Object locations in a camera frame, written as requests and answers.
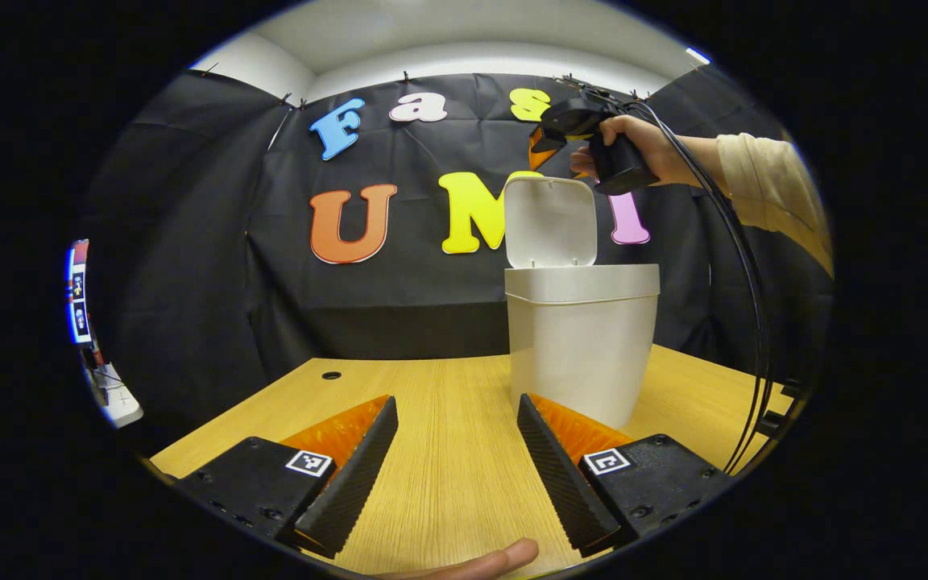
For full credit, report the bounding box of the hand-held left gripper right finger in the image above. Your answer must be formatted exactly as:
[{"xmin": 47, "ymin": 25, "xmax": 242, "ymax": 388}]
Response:
[{"xmin": 516, "ymin": 393, "xmax": 732, "ymax": 557}]

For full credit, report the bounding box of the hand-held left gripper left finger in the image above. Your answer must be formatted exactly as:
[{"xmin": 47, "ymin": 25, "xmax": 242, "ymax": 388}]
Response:
[{"xmin": 176, "ymin": 395, "xmax": 399, "ymax": 559}]

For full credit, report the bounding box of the white desktop garbage bin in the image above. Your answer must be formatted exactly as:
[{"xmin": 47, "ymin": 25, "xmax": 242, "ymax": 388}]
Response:
[{"xmin": 503, "ymin": 176, "xmax": 661, "ymax": 429}]

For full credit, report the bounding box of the wooden desktop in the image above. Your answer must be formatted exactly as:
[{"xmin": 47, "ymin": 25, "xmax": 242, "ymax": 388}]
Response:
[{"xmin": 150, "ymin": 344, "xmax": 795, "ymax": 579}]

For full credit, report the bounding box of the white side table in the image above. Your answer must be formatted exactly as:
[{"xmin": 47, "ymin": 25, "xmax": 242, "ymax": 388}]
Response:
[{"xmin": 92, "ymin": 361, "xmax": 145, "ymax": 429}]

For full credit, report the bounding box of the black backdrop cloth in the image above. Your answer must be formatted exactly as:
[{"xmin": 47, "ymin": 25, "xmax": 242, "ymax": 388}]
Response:
[{"xmin": 81, "ymin": 68, "xmax": 834, "ymax": 452}]

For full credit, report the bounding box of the computer monitor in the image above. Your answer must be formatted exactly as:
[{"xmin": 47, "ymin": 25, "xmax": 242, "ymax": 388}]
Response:
[{"xmin": 65, "ymin": 238, "xmax": 94, "ymax": 347}]

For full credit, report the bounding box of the black desk edge bracket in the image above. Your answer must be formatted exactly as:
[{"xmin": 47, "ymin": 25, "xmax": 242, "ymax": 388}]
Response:
[{"xmin": 754, "ymin": 377, "xmax": 805, "ymax": 440}]

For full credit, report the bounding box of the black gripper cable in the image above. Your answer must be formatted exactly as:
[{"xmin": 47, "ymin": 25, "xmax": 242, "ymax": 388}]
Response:
[{"xmin": 629, "ymin": 97, "xmax": 777, "ymax": 476}]

